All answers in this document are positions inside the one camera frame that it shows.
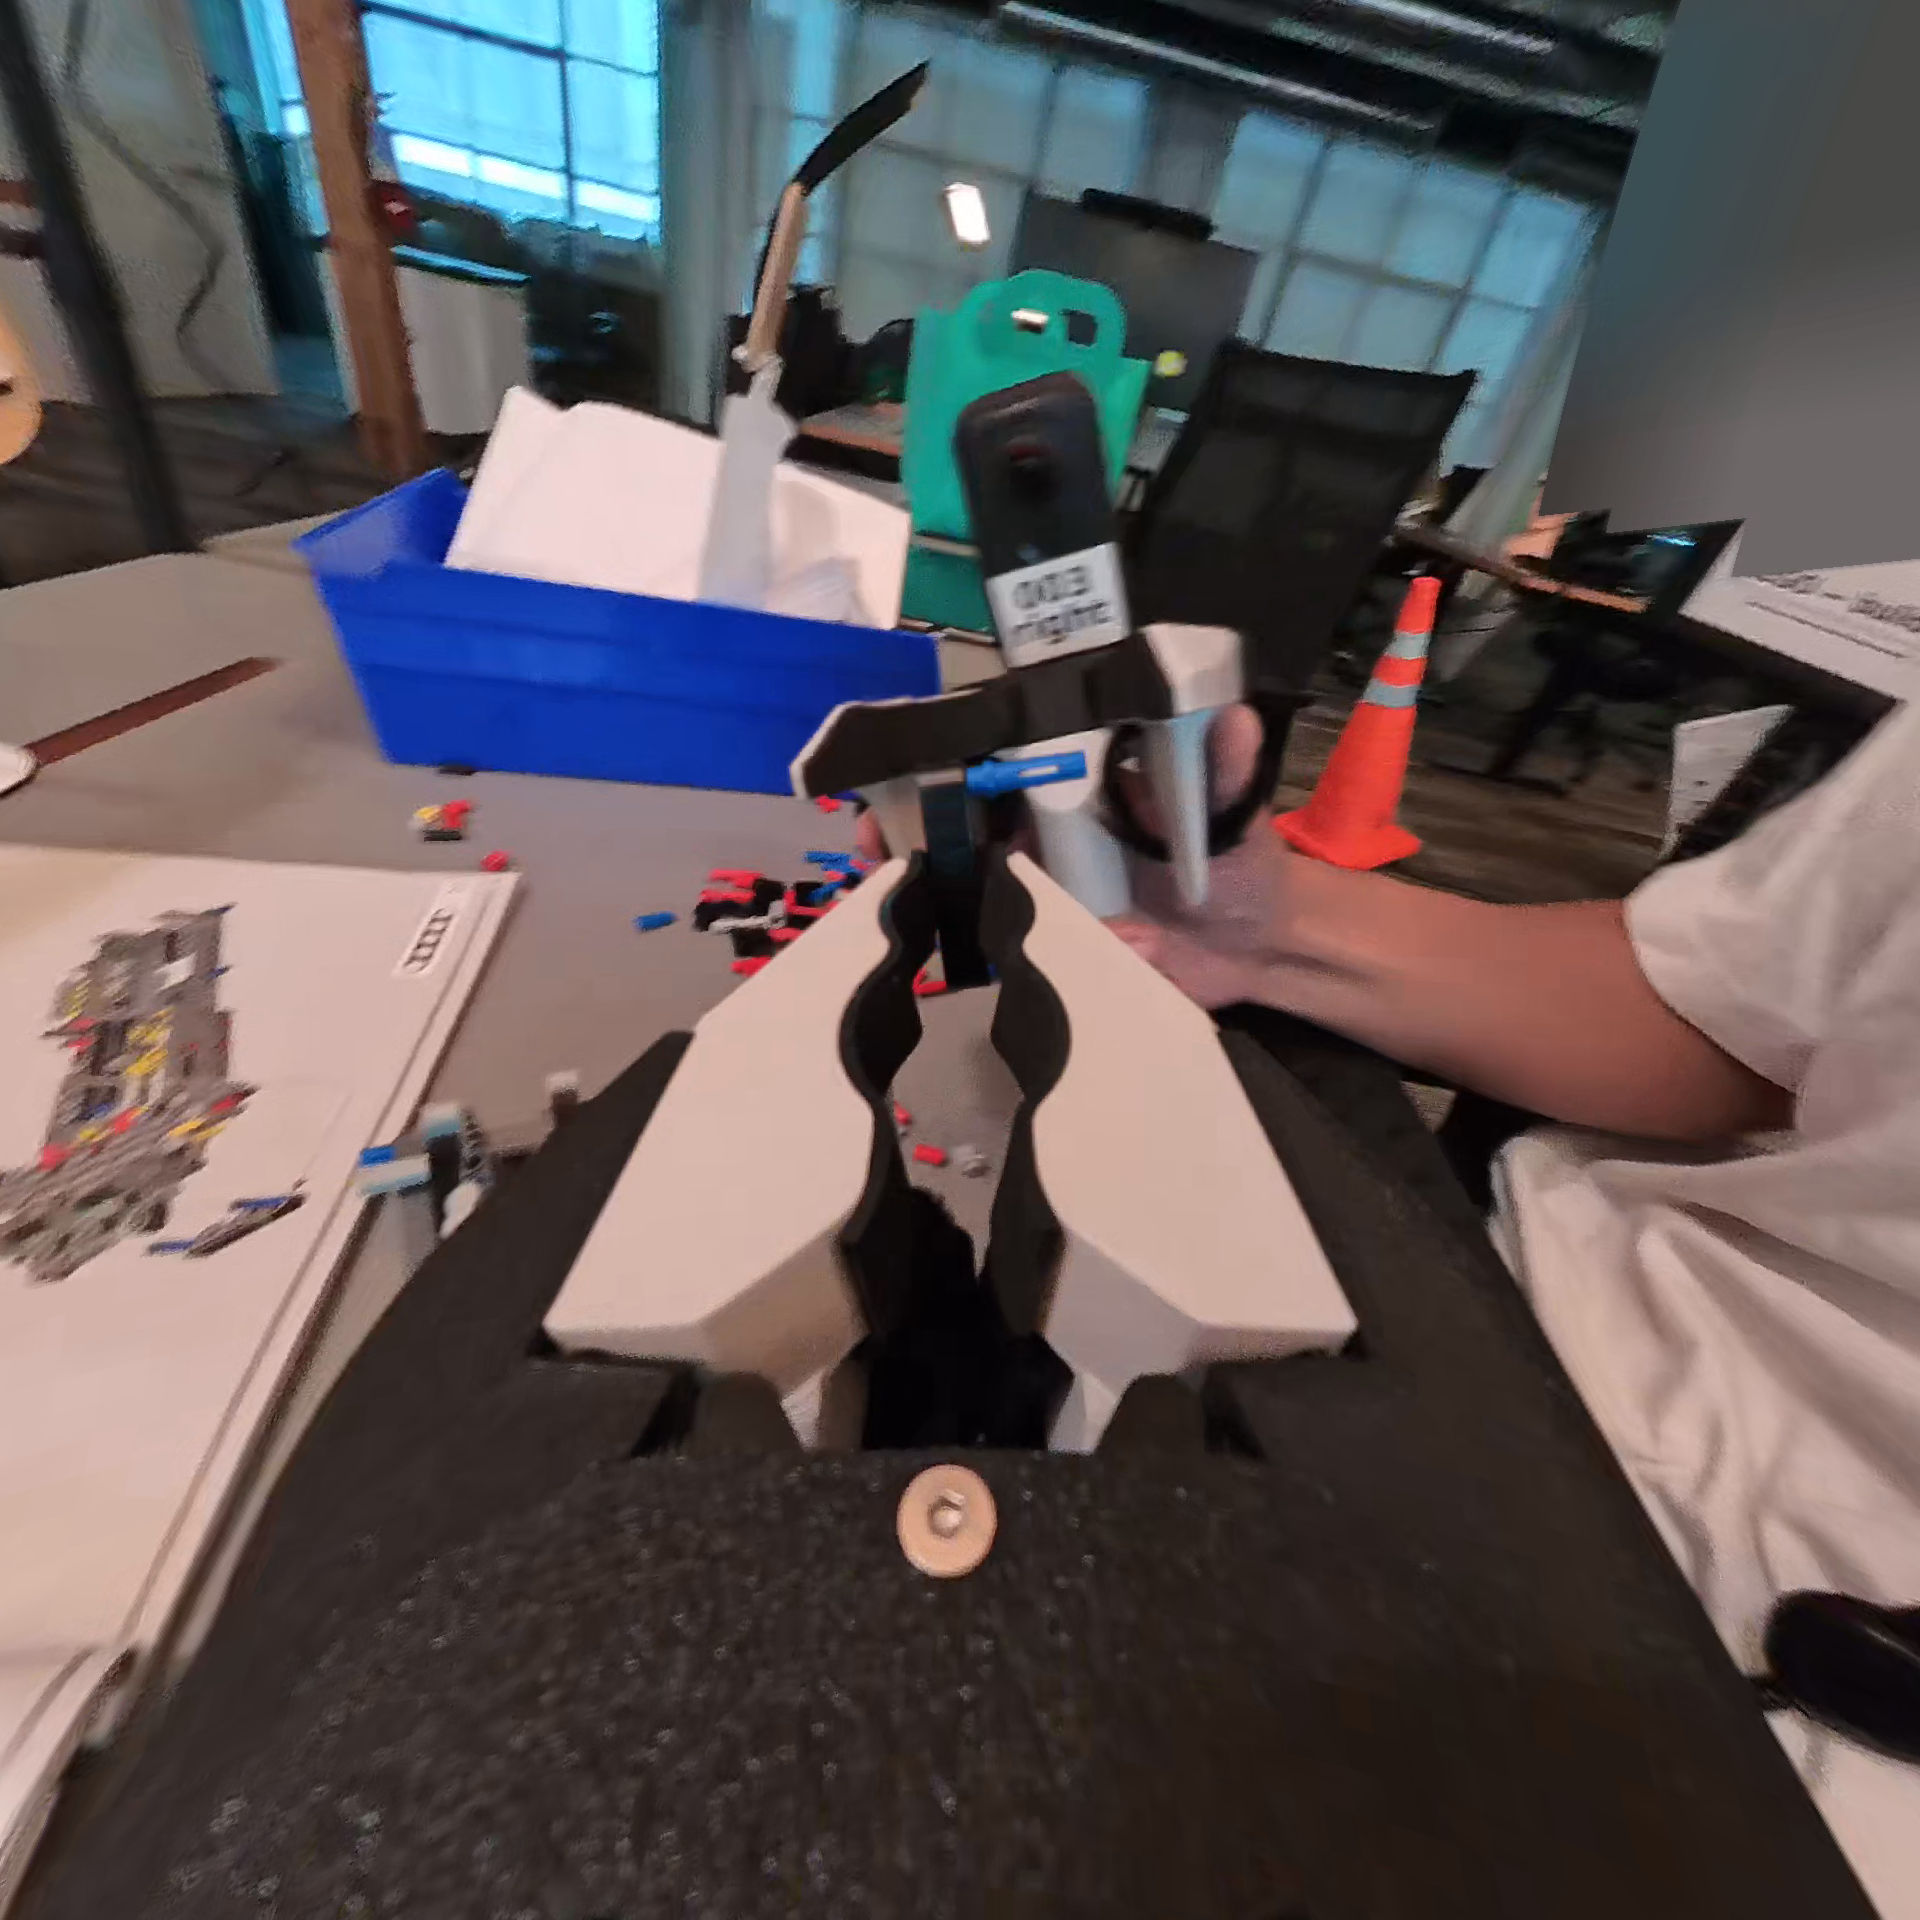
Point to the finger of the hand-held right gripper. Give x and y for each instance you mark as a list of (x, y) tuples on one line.
[(903, 826), (884, 743)]

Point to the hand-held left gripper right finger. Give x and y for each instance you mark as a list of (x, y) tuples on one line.
[(1185, 1214)]

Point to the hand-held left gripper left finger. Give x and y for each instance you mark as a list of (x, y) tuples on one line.
[(704, 1214)]

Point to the short black lego beam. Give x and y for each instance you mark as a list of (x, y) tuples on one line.
[(956, 886)]

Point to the long lego chassis assembly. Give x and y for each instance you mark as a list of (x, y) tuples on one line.
[(442, 1172)]

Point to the lego instruction sheet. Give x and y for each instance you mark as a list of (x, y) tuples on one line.
[(224, 1349)]

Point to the person's right forearm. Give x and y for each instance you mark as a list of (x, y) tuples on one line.
[(1530, 1005)]

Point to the small red yellow lego cluster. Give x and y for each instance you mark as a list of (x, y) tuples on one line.
[(439, 818)]

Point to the person's right hand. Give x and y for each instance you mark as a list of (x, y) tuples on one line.
[(1260, 930)]

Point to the teal carrier box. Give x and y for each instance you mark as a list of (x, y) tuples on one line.
[(938, 450)]

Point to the black perforated panel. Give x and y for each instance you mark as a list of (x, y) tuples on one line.
[(1350, 1080)]

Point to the large black screen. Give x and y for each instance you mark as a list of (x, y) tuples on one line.
[(1170, 284)]

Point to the black mesh office chair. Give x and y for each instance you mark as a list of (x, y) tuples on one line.
[(1289, 494)]

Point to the clear plastic bag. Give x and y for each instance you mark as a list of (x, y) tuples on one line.
[(745, 494)]

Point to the blue plastic bin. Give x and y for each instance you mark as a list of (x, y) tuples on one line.
[(599, 704)]

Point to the rectangular white lamp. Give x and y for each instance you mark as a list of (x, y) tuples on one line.
[(968, 213)]

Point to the crumpled white paper bag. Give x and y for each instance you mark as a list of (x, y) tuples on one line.
[(599, 494)]

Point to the orange traffic cone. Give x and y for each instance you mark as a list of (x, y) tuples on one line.
[(1364, 751)]

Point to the person's torso in white shirt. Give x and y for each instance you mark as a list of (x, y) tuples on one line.
[(1723, 1349)]

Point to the white cabinet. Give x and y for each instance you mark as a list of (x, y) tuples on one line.
[(458, 346)]

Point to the large paned window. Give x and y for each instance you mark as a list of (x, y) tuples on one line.
[(511, 106)]

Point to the framed marker tag sign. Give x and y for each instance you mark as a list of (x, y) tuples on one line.
[(1830, 616)]

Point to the black badge reel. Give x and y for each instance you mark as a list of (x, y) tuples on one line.
[(1846, 1664)]

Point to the black metal pole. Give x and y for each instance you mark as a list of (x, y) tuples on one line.
[(90, 270)]

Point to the brown wooden post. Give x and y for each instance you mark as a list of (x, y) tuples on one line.
[(359, 224)]

